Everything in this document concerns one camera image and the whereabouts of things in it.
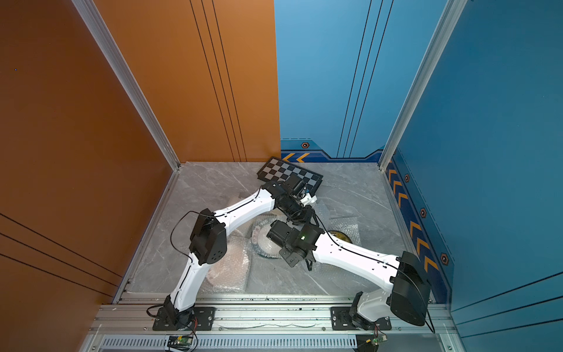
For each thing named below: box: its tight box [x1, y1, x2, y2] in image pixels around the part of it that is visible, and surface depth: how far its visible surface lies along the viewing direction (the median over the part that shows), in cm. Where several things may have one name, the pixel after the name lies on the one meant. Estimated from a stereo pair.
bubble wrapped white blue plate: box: [250, 213, 283, 259], surface depth 91 cm
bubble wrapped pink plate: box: [198, 232, 251, 294], surface depth 82 cm
